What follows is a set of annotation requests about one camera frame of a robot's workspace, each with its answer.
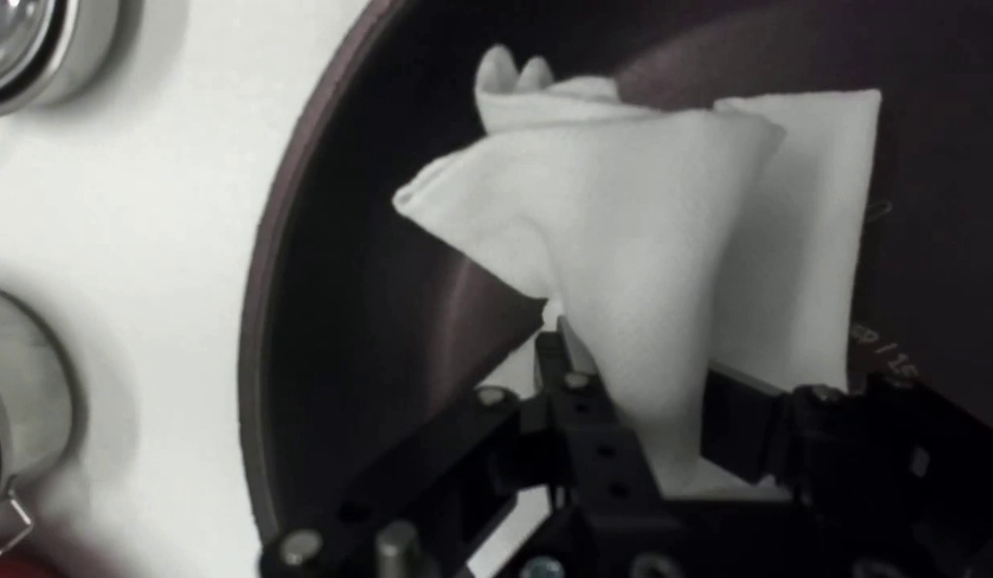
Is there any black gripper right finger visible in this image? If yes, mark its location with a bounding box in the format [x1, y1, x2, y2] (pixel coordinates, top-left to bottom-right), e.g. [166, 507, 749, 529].
[696, 362, 842, 491]

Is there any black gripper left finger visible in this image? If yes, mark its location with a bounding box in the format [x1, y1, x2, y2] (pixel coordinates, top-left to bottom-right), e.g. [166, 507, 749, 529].
[535, 325, 667, 507]

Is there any white kitchen towel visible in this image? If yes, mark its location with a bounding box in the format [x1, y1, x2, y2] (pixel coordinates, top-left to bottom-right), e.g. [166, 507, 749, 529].
[390, 40, 886, 501]

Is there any black frying pan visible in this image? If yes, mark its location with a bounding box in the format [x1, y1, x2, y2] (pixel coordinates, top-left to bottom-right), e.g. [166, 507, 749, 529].
[235, 0, 993, 552]

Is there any red bowl with beans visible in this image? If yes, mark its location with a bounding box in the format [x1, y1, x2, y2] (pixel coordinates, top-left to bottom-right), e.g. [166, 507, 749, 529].
[0, 542, 121, 578]

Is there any steel rimmed container with clasp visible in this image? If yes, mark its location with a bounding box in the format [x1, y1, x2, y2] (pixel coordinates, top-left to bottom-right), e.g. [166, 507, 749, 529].
[0, 283, 86, 562]

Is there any shiny round steel dish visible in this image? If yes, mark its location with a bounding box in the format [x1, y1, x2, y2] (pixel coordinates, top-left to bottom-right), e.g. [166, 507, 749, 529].
[0, 0, 125, 121]

